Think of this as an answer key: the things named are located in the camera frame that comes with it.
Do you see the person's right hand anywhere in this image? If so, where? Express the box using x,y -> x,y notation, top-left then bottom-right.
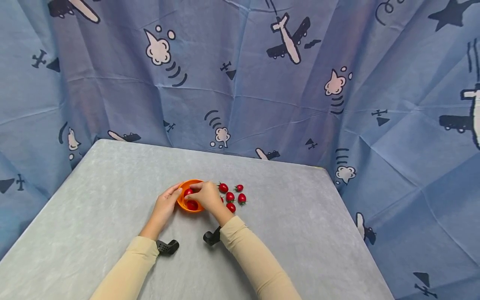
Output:
184,181 -> 227,219

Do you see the person's left hand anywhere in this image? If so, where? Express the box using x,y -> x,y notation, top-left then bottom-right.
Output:
150,183 -> 184,229

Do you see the small orange bowl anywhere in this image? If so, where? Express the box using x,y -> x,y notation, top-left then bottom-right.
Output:
176,179 -> 206,213

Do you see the person's right forearm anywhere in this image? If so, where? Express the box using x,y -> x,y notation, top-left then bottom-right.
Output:
214,210 -> 303,300

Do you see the person's left forearm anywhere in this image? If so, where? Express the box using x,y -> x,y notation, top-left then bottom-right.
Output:
89,223 -> 165,300

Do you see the group of red tomatoes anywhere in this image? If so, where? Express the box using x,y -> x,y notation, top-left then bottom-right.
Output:
217,182 -> 248,214

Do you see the black wrist band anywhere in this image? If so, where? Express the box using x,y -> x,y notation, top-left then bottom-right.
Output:
202,226 -> 222,246
156,239 -> 180,256

